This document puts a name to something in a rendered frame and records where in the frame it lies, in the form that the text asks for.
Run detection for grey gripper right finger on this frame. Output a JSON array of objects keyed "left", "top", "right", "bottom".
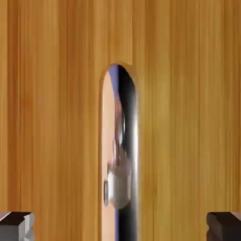
[{"left": 206, "top": 211, "right": 241, "bottom": 241}]

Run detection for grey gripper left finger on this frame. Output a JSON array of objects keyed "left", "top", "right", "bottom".
[{"left": 0, "top": 211, "right": 36, "bottom": 241}]

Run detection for light wood drawer front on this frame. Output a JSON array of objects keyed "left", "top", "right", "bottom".
[{"left": 0, "top": 0, "right": 241, "bottom": 241}]

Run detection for curved shiny metal handle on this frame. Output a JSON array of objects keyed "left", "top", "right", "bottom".
[{"left": 98, "top": 63, "right": 140, "bottom": 241}]

